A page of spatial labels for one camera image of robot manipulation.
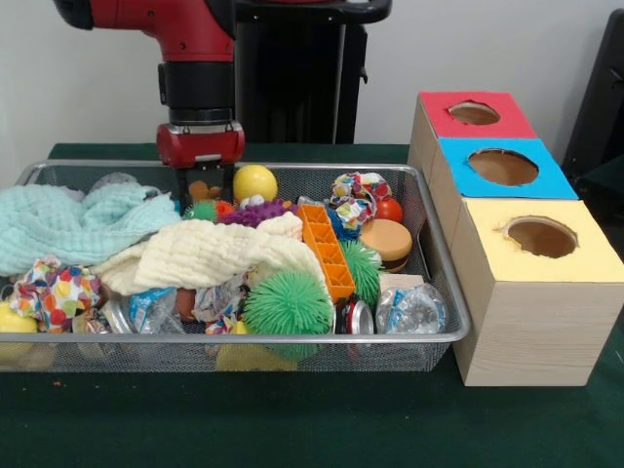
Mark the dark green side table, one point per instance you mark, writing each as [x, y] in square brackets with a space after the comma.
[604, 187]

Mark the toy burger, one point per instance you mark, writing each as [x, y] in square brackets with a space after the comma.
[387, 241]

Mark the orange plastic grid bar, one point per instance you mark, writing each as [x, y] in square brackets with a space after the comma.
[334, 263]

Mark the cream waffle cloth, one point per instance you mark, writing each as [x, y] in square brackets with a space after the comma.
[209, 253]

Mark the dark green table cloth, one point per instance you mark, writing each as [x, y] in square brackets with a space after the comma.
[292, 419]

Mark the yellow smiley ball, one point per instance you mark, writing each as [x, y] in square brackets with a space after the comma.
[256, 183]

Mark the multicolour fuzzy caterpillar toy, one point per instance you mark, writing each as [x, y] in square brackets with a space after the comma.
[202, 210]

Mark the colourful knotted cloth ball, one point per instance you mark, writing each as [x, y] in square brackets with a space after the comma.
[53, 292]
[358, 195]

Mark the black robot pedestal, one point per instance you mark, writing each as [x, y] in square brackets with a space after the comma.
[292, 73]

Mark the light blue waffle cloth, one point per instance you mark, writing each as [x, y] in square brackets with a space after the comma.
[58, 224]

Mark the shallow clear mesh bin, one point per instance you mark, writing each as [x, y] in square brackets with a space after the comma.
[341, 353]

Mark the purple spiky ball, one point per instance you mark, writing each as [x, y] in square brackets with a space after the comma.
[253, 214]

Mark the black chair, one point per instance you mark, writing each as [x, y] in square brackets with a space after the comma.
[604, 97]

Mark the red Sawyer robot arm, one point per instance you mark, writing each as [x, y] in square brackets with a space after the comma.
[195, 34]

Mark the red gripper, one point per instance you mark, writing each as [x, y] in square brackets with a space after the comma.
[200, 141]

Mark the green spiky ball with eyes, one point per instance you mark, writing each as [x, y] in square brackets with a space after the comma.
[287, 304]

